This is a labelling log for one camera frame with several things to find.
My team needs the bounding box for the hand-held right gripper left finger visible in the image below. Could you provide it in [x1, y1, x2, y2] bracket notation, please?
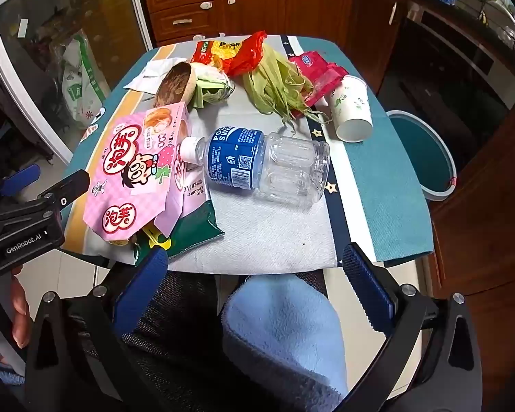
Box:
[23, 247, 170, 412]

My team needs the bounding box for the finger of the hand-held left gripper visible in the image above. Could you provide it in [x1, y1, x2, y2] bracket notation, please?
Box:
[38, 170, 91, 207]
[0, 164, 41, 213]

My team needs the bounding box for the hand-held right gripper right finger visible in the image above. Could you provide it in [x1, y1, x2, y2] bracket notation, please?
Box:
[339, 242, 483, 412]

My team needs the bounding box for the green snack bag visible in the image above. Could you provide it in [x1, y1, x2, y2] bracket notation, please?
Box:
[131, 199, 225, 267]

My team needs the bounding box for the pale pink pouch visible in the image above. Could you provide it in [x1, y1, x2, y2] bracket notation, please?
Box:
[178, 172, 211, 219]

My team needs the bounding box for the white paper napkin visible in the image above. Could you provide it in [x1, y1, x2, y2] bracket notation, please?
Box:
[124, 58, 176, 93]

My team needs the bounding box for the teal round trash bin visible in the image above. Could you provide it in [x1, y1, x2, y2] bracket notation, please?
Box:
[386, 110, 458, 202]

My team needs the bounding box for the brown round wooden bowl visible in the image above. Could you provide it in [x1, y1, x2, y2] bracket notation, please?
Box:
[152, 62, 194, 108]

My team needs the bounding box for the clear plastic bottle blue label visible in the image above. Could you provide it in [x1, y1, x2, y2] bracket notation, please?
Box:
[179, 127, 330, 207]

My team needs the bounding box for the white paper cup green print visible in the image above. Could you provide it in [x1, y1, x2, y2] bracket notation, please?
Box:
[330, 75, 373, 142]

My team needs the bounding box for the red yellow snack wrapper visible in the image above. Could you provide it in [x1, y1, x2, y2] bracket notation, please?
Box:
[192, 31, 267, 77]

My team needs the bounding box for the pink red wrapper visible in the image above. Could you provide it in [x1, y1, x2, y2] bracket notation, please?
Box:
[288, 50, 349, 108]

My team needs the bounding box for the person's left hand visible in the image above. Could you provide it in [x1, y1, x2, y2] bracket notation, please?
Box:
[0, 266, 32, 363]

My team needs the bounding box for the light blue fleece cloth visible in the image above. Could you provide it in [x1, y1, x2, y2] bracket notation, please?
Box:
[221, 275, 348, 400]

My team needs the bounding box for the white green plastic bag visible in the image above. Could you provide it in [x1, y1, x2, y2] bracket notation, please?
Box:
[60, 34, 108, 127]

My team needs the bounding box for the glass sliding door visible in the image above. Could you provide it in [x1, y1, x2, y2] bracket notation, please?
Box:
[0, 0, 153, 164]

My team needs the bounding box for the built-in black oven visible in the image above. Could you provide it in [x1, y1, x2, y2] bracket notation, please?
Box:
[375, 2, 515, 164]

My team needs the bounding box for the wooden cabinet with drawers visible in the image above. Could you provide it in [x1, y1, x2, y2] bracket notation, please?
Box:
[139, 0, 408, 95]

